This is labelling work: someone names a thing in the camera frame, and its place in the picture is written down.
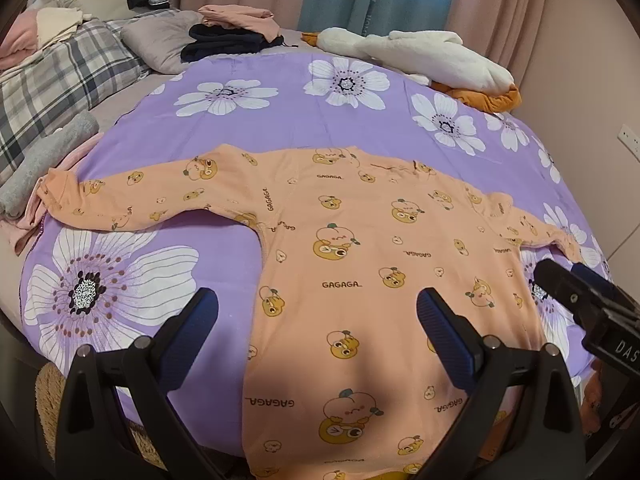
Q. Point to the pink cloth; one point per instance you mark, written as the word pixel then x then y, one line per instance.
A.
pixel 27 232

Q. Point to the beige pillow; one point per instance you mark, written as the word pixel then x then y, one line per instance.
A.
pixel 95 5

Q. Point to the navy folded clothes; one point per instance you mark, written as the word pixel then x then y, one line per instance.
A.
pixel 220 42

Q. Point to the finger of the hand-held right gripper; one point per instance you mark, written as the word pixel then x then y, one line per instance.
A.
pixel 555 281
pixel 589 275

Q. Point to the white wall socket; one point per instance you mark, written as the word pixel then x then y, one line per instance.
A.
pixel 630 139

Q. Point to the purple floral bedspread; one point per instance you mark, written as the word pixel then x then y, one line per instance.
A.
pixel 280 125

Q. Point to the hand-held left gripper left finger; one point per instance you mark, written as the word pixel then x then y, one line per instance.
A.
pixel 194 327

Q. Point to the pink and cream clothes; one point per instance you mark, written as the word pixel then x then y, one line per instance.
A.
pixel 22 35

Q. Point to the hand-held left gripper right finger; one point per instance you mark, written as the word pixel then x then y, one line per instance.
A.
pixel 441 330

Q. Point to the grey rolled towel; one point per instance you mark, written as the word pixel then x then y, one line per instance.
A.
pixel 45 160

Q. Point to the plaid duvet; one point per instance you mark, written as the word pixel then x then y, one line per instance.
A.
pixel 60 75

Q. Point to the pink folded clothes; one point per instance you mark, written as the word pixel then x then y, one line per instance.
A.
pixel 235 17

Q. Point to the mustard orange cloth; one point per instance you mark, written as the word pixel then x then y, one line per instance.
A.
pixel 487 102

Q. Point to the white plush blanket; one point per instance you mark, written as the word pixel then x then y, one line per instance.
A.
pixel 440 60

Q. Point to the grey pillow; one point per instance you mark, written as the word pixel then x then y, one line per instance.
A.
pixel 160 40

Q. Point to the woven straw mat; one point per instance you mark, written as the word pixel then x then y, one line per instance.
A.
pixel 50 400

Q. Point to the orange printed baby top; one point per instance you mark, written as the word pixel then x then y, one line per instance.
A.
pixel 350 270

